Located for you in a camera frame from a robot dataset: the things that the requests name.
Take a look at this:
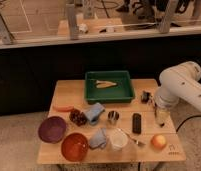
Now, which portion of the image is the black handled brush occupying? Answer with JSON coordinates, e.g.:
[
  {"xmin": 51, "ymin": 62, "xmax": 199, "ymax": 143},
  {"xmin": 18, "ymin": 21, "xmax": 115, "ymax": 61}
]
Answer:
[{"xmin": 141, "ymin": 91, "xmax": 152, "ymax": 103}]

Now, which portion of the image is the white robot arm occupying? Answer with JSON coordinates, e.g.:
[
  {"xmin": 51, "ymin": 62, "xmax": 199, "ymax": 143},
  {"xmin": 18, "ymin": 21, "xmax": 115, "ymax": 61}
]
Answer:
[{"xmin": 154, "ymin": 61, "xmax": 201, "ymax": 127}]

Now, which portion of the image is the orange bowl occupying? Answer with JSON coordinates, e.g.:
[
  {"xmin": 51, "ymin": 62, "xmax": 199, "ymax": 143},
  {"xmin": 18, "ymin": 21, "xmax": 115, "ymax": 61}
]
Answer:
[{"xmin": 61, "ymin": 133, "xmax": 89, "ymax": 162}]

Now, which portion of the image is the purple bowl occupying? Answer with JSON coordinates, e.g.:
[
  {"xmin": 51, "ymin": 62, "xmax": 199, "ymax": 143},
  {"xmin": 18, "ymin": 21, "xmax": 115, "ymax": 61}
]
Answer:
[{"xmin": 38, "ymin": 116, "xmax": 67, "ymax": 143}]

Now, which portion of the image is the black remote control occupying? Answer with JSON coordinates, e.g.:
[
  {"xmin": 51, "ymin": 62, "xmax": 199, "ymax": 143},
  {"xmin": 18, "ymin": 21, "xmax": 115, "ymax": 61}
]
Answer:
[{"xmin": 132, "ymin": 113, "xmax": 142, "ymax": 134}]

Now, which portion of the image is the yellow orange apple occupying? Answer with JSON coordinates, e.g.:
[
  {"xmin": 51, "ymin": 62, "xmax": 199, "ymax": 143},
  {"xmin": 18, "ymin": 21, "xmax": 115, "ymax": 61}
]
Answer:
[{"xmin": 151, "ymin": 134, "xmax": 167, "ymax": 150}]

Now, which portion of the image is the metal spoon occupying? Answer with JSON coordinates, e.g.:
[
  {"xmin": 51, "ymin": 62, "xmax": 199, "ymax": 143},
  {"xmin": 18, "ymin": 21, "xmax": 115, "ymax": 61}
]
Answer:
[{"xmin": 118, "ymin": 128, "xmax": 146, "ymax": 147}]

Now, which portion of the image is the white plastic cup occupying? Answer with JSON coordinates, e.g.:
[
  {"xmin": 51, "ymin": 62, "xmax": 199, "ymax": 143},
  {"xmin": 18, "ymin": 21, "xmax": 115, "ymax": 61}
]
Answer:
[{"xmin": 109, "ymin": 129, "xmax": 128, "ymax": 150}]

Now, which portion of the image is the small metal cup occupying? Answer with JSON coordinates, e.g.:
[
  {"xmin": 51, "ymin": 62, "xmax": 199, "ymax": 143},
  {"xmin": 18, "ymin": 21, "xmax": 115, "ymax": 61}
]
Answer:
[{"xmin": 108, "ymin": 111, "xmax": 119, "ymax": 125}]

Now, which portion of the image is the blue cloth lower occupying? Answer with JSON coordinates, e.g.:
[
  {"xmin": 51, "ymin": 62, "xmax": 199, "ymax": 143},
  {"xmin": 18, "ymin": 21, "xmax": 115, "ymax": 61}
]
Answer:
[{"xmin": 89, "ymin": 128, "xmax": 107, "ymax": 149}]

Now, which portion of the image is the green plastic tray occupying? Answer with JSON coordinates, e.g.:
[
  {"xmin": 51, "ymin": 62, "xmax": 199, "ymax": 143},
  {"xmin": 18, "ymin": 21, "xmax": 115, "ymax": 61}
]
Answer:
[{"xmin": 84, "ymin": 70, "xmax": 135, "ymax": 104}]

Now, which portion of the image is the yellow banana in tray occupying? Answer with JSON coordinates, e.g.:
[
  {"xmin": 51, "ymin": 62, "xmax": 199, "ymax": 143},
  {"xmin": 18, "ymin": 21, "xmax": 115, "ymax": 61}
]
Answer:
[{"xmin": 96, "ymin": 80, "xmax": 116, "ymax": 89}]

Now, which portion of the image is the dark red grape bunch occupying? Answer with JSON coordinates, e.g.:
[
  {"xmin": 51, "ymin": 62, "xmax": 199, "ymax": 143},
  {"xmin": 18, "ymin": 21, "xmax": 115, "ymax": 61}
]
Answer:
[{"xmin": 69, "ymin": 109, "xmax": 87, "ymax": 126}]

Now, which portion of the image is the wooden table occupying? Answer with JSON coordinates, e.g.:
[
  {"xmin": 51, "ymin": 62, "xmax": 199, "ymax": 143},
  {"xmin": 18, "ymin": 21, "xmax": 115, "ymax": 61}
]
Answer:
[{"xmin": 36, "ymin": 78, "xmax": 187, "ymax": 165}]

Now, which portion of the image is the orange carrot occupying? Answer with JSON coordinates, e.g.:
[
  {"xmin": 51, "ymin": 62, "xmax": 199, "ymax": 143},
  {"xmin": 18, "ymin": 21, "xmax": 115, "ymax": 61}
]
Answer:
[{"xmin": 53, "ymin": 106, "xmax": 74, "ymax": 112}]

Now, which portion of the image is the black cable on floor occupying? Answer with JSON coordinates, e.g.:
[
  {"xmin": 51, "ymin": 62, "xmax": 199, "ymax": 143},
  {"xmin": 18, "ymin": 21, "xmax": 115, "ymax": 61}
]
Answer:
[{"xmin": 175, "ymin": 115, "xmax": 201, "ymax": 133}]

